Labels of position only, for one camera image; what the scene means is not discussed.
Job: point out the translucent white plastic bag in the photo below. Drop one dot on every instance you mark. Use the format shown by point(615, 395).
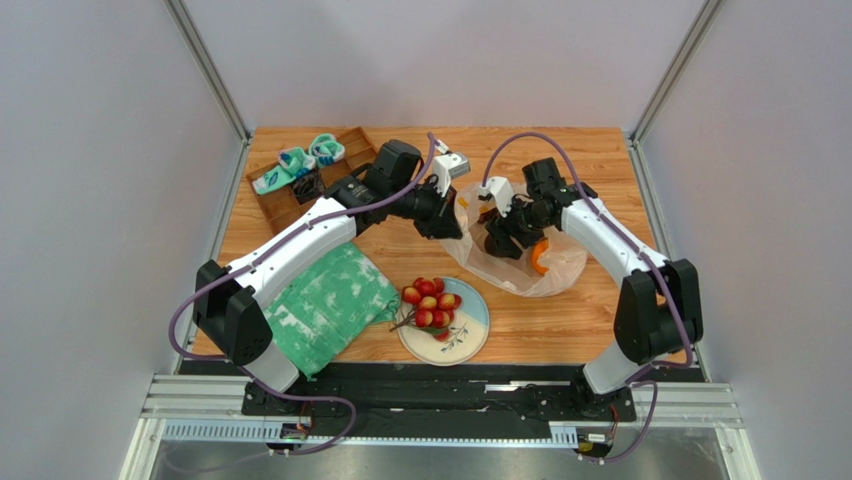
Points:
point(566, 258)

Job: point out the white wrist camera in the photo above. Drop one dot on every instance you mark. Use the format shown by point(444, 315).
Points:
point(447, 166)
point(500, 191)

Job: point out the dark patterned folded sock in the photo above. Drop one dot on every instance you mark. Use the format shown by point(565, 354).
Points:
point(308, 188)

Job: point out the green white cloth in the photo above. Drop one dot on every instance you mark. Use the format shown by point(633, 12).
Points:
point(325, 308)

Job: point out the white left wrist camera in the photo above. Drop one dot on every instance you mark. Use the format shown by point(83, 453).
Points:
point(447, 166)

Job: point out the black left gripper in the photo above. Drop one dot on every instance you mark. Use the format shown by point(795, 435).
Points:
point(442, 223)

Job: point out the orange fake tangerine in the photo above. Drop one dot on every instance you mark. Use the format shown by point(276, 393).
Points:
point(536, 254)

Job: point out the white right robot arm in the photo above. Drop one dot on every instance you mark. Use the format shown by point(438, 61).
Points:
point(659, 307)

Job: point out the cream and blue ceramic plate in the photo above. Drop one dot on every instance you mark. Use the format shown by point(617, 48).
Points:
point(455, 344)

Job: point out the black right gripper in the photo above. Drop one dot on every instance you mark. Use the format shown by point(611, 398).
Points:
point(501, 233)

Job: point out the aluminium frame rail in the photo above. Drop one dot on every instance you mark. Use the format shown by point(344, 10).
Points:
point(193, 38)

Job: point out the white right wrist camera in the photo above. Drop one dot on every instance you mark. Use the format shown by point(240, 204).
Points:
point(500, 191)

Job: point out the teal white rolled sock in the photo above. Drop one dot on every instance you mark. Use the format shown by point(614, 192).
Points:
point(326, 150)

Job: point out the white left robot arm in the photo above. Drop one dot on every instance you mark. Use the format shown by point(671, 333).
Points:
point(228, 302)

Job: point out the wooden compartment tray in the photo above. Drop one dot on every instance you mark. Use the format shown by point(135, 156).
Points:
point(280, 208)

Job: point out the red fake fruit bunch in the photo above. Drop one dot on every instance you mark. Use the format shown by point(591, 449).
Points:
point(427, 306)

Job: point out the white teal patterned sock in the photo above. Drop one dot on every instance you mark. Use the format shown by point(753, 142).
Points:
point(292, 164)

